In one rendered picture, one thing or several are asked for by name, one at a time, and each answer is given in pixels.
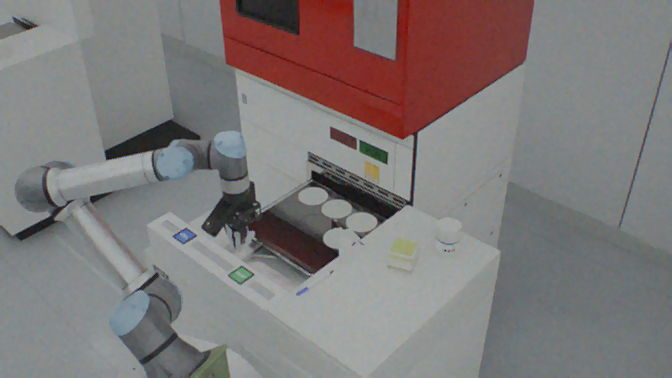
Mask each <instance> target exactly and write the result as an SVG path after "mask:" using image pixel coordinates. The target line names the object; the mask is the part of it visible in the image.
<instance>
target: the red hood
mask: <svg viewBox="0 0 672 378"><path fill-rule="evenodd" d="M534 1H535V0H219V7H220V16H221V26H222V35H223V44H224V53H225V62H226V64H228V65H230V66H232V67H236V68H238V69H240V70H242V71H245V72H247V74H249V75H252V76H255V77H257V78H260V79H262V80H264V81H266V82H269V83H272V84H274V85H277V86H279V87H281V88H284V89H286V90H289V91H291V92H294V93H296V94H298V96H301V97H303V98H306V99H308V100H311V101H313V102H315V103H318V104H321V105H323V106H326V107H328V108H330V109H332V110H336V111H338V113H340V114H343V115H345V116H347V117H351V118H353V119H355V120H357V121H360V122H362V123H364V124H368V125H370V126H372V127H374V129H377V130H379V131H382V132H385V133H387V134H389V135H392V136H394V137H396V138H399V139H402V140H404V139H405V138H407V137H408V136H410V135H411V134H414V133H415V132H417V131H418V130H420V129H422V128H423V127H425V125H426V124H428V123H429V122H432V121H433V120H435V119H436V118H438V117H440V116H441V115H443V114H444V113H446V112H447V111H449V110H450V109H453V108H454V107H456V105H457V104H459V103H461V102H462V101H464V100H465V99H467V98H468V97H470V96H471V95H473V94H475V93H477V92H479V91H480V90H482V89H483V88H485V87H486V86H488V85H489V84H491V83H492V82H494V81H495V79H497V78H499V77H500V76H502V75H503V74H506V73H507V72H509V71H510V70H512V69H513V68H515V67H516V66H518V65H520V64H521V63H523V62H524V61H526V57H527V51H528V44H529V38H530V32H531V26H532V20H533V19H532V13H533V7H534Z"/></svg>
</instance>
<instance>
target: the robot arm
mask: <svg viewBox="0 0 672 378"><path fill-rule="evenodd" d="M195 170H218V173H219V180H220V187H221V190H222V195H223V196H222V197H221V198H220V200H219V201H218V202H217V204H216V205H215V208H214V209H213V210H212V212H211V213H210V215H209V216H208V217H207V219H206V220H205V222H203V223H202V225H201V229H202V230H204V231H205V232H206V233H208V234H209V235H211V236H213V237H216V236H217V235H218V233H219V232H220V230H221V229H223V228H224V229H225V231H226V234H227V235H228V238H229V241H230V243H231V244H232V246H233V248H234V249H235V250H236V251H238V252H242V251H243V250H244V247H245V245H246V244H247V243H248V242H249V241H250V240H251V239H252V237H253V236H254V234H255V233H254V231H248V227H247V226H246V225H248V224H251V223H252V221H254V220H255V223H256V221H258V220H260V219H261V218H262V209H261V202H259V201H256V195H255V185H254V182H253V181H250V180H249V172H248V164H247V149H246V146H245V139H244V136H243V135H242V134H241V133H238V132H236V131H227V132H220V133H218V134H217V135H216V136H215V139H214V140H200V141H188V139H185V140H180V141H172V142H171V144H170V146H169V147H168V148H163V149H158V150H153V151H148V152H143V153H138V155H133V156H128V157H123V158H118V159H113V160H108V161H103V162H98V163H93V164H89V165H84V166H78V167H77V166H75V165H74V164H72V163H70V162H67V161H51V162H47V163H45V164H42V165H39V166H35V167H31V168H28V170H26V171H25V172H24V173H23V174H21V175H20V177H19V178H18V180H17V181H16V184H15V195H16V199H17V201H18V203H19V204H20V205H21V206H22V207H23V208H24V209H26V210H28V211H30V212H35V213H40V212H45V211H48V213H49V214H50V215H51V216H52V217H53V219H54V220H55V221H62V222H64V223H65V224H66V225H67V227H69V228H70V229H71V230H72V231H73V232H74V233H75V235H76V236H77V237H78V239H79V240H80V241H81V242H82V244H83V245H84V246H85V247H86V248H87V249H88V250H89V252H90V253H91V254H92V255H93V256H94V257H95V260H96V261H97V262H98V263H99V264H100V265H101V266H102V268H103V269H104V270H105V271H106V272H107V273H108V274H109V276H111V278H112V279H113V280H114V281H115V282H116V283H117V285H118V286H119V287H120V288H121V289H122V291H123V293H122V300H123V302H122V303H121V304H120V305H119V306H118V307H117V308H116V309H115V310H114V311H113V312H112V313H111V315H110V316H109V319H108V323H109V325H110V326H111V328H112V330H113V333H114V334H116V335H117V336H118V337H119V338H120V339H121V340H122V341H123V343H124V344H125V345H126V346H127V348H128V349H129V350H130V352H131V354H132V355H133V356H134V357H135V359H136V360H137V361H139V362H140V364H141V365H142V366H143V368H144V370H145V372H146V375H147V378H185V377H186V376H187V375H188V374H189V373H190V372H191V371H192V370H193V369H194V368H195V367H196V366H198V365H199V364H200V363H201V361H202V360H203V358H204V355H203V353H201V352H200V351H199V350H198V349H196V347H195V346H193V345H192V344H190V343H189V342H187V341H185V340H184V339H182V338H180V337H179V336H178V335H177V333H176V332H175V331H174V328H173V327H172V326H171V324H172V323H173V322H174V321H175V320H176V319H177V318H178V316H179V314H180V312H181V310H182V307H183V295H182V292H181V290H180V288H179V287H178V286H177V285H176V284H175V282H174V281H171V280H168V279H163V278H162V277H161V276H160V275H159V274H158V272H157V271H150V270H147V269H146V267H145V266H144V265H143V264H142V263H141V261H140V260H139V259H138V258H137V257H136V256H135V254H134V253H133V252H132V251H131V249H130V248H129V246H128V245H127V244H126V243H125V242H123V241H122V240H121V238H120V237H119V236H118V235H117V234H116V233H115V230H114V229H113V228H112V227H111V226H110V225H109V224H108V222H107V221H106V220H105V219H104V218H103V217H102V215H101V214H100V212H99V211H98V210H97V209H96V207H95V206H94V205H93V204H92V203H91V201H90V196H95V195H100V194H105V192H107V193H110V191H115V190H119V189H124V188H129V187H135V186H140V185H145V184H150V183H155V182H160V181H166V180H180V179H182V178H185V177H187V176H188V175H189V173H191V172H193V171H195ZM253 203H257V204H255V205H253ZM257 209H260V216H258V217H256V215H258V212H255V211H256V210H257Z"/></svg>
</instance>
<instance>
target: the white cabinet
mask: <svg viewBox="0 0 672 378"><path fill-rule="evenodd" d="M144 254H145V259H146V263H147V267H148V270H150V271H157V272H158V274H159V275H160V276H161V277H162V278H163V279H168V280H171V281H174V282H175V284H176V285H177V286H178V287H179V288H180V290H181V292H182V295H183V307H182V310H181V312H180V314H179V316H178V318H177V319H176V320H175V321H174V322H173V323H172V324H171V326H172V327H173V328H174V331H175V332H176V333H178V334H182V335H187V336H190V337H194V338H198V339H202V340H206V341H210V342H213V343H214V344H217V345H223V344H227V345H228V349H230V350H232V351H234V352H236V353H237V354H239V355H240V356H241V357H242V358H244V359H245V360H246V362H247V363H248V364H250V365H251V366H252V367H253V368H254V369H255V370H256V371H257V372H258V373H259V374H260V375H262V376H263V377H264V378H314V377H313V376H311V375H310V374H309V373H307V372H306V371H305V370H303V369H302V368H301V367H298V366H297V365H296V364H294V363H293V362H292V361H290V360H289V359H288V358H286V357H285V356H284V355H281V353H280V352H279V351H277V350H276V349H275V348H273V347H272V346H271V345H270V346H268V345H267V344H266V343H263V342H262V341H261V340H259V339H258V338H257V337H255V336H254V335H253V334H251V332H250V331H249V330H246V329H245V328H244V327H242V326H241V325H240V324H238V323H237V322H236V321H234V320H233V319H232V318H229V317H228V316H227V314H225V313H224V312H223V311H222V310H220V309H219V308H218V307H216V306H215V305H214V304H211V303H210V302H209V301H207V300H206V299H205V297H203V296H202V295H201V294H199V293H198V292H197V291H194V290H193V289H192V288H190V287H189V286H188V285H186V284H185V283H184V282H183V281H182V280H181V279H180V278H178V277H177V276H176V275H173V274H172V273H171V272H170V271H168V270H167V269H166V268H164V267H163V266H162V264H160V263H159V262H158V261H156V260H155V259H154V258H151V257H150V256H149V255H147V254H146V253H145V252H144ZM493 294H494V288H493V289H492V290H491V291H490V292H489V293H488V294H487V295H486V296H485V297H484V298H483V299H482V300H480V301H479V303H478V304H477V305H476V306H475V307H474V308H473V309H471V310H470V311H469V312H468V313H467V314H466V315H465V316H464V317H463V318H461V319H460V321H459V322H458V323H457V324H456V325H455V326H454V327H453V328H452V329H451V330H450V331H449V332H448V333H447V334H446V335H445V336H443V337H442V338H441V339H440V341H439V342H438V343H437V344H436V345H435V346H434V347H433V348H432V349H431V350H430V351H429V352H428V353H426V354H425V355H424V356H423V357H422V358H421V359H420V360H419V362H418V363H417V364H416V365H415V366H414V367H413V368H412V369H411V370H409V371H408V372H407V373H406V374H405V375H404V376H403V377H402V378H478V372H479V371H480V366H481V360H482V353H483V348H484V342H485V336H486V330H487V324H489V318H490V312H491V305H492V299H493Z"/></svg>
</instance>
